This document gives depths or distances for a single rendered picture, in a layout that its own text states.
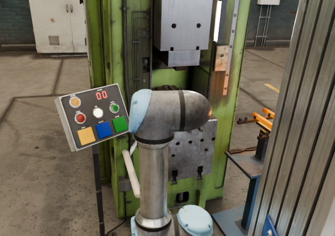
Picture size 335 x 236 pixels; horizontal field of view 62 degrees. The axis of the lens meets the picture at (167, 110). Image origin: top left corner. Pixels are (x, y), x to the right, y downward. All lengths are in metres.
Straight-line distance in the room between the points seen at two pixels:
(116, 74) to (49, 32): 5.31
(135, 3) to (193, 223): 1.22
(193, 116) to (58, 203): 2.04
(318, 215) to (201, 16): 1.35
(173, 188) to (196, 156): 0.29
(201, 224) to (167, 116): 0.39
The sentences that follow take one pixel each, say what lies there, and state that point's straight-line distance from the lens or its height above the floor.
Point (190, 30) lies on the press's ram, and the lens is 1.67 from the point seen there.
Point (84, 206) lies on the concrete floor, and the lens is 2.56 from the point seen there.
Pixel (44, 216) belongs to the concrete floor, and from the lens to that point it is 2.57.
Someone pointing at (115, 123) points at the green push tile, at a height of 1.02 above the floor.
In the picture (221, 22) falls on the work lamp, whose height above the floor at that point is 1.51.
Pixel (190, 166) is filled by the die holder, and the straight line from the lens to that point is 1.99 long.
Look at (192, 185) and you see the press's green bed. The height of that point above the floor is 0.39.
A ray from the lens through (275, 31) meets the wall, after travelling 9.32.
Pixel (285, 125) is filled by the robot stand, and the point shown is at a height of 1.49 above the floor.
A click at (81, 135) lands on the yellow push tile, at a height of 1.02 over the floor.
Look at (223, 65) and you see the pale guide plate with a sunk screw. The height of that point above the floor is 1.23.
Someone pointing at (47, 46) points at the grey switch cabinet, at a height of 0.25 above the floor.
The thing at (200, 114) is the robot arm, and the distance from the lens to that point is 0.76.
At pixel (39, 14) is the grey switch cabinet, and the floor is 0.95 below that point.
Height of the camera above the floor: 1.74
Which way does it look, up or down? 25 degrees down
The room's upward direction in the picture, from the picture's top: 2 degrees clockwise
